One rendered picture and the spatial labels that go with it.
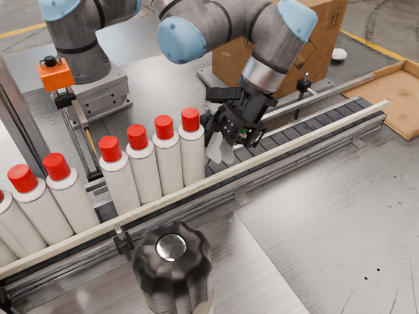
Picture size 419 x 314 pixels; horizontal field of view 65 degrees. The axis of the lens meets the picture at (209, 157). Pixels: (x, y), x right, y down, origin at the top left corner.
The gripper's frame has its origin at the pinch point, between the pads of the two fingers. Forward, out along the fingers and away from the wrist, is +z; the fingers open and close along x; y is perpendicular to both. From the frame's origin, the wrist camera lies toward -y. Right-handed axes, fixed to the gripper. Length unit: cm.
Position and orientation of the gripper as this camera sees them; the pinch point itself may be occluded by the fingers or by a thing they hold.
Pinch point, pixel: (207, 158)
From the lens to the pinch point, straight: 72.9
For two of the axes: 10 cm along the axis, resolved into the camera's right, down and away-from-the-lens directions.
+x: 7.5, 0.3, 6.6
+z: -4.3, 7.7, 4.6
